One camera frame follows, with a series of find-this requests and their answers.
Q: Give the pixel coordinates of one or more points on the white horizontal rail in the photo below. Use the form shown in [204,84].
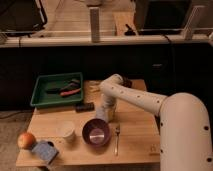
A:
[13,42]

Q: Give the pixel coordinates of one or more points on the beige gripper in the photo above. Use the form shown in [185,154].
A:
[110,113]

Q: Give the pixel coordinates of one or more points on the red handled tool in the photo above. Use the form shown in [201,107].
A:
[71,92]

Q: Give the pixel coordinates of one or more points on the black rectangular block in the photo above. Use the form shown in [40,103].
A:
[84,107]

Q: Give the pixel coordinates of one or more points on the banana peel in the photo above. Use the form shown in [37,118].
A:
[94,86]

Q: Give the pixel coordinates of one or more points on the blue sponge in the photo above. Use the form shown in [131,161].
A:
[45,151]

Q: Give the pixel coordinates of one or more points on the black monitor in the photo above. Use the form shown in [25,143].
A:
[160,17]
[22,15]

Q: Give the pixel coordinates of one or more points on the dark red bowl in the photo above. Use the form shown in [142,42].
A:
[127,82]

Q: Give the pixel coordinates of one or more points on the white paper cup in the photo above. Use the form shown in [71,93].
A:
[66,130]

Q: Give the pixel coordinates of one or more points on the green plastic tray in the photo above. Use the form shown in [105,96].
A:
[40,99]

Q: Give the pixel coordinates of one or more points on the purple bowl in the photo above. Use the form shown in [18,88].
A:
[96,132]

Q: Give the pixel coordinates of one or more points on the silver fork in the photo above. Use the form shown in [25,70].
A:
[117,131]

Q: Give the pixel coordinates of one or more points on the light blue towel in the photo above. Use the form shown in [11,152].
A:
[101,114]

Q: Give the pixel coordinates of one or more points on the white vertical post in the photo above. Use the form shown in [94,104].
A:
[94,22]

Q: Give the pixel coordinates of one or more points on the black monitor left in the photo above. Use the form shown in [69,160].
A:
[22,15]

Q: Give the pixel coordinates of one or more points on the black monitor right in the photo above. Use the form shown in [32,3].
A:
[160,17]

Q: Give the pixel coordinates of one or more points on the red apple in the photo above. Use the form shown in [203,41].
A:
[26,140]

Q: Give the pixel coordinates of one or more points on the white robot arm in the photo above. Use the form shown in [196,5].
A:
[185,131]

